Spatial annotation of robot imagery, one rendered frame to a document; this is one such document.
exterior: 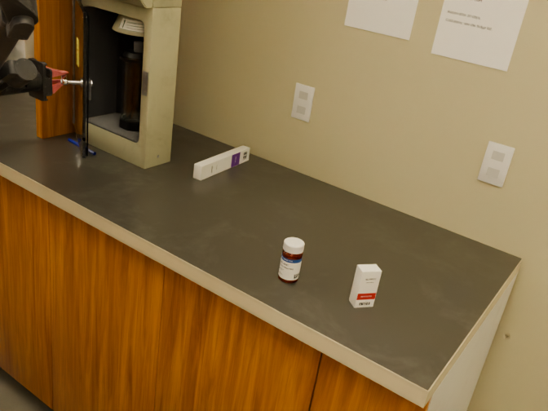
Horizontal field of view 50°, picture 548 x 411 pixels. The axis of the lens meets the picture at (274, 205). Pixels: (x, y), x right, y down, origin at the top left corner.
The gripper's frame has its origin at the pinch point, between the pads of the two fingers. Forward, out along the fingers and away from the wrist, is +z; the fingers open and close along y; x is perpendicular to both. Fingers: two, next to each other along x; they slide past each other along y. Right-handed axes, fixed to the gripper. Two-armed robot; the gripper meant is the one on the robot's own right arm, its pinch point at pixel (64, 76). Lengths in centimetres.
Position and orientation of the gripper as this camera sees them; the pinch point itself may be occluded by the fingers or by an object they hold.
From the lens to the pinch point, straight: 175.7
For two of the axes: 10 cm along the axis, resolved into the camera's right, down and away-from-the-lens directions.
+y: 1.4, -9.0, -4.2
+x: -8.1, -3.5, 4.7
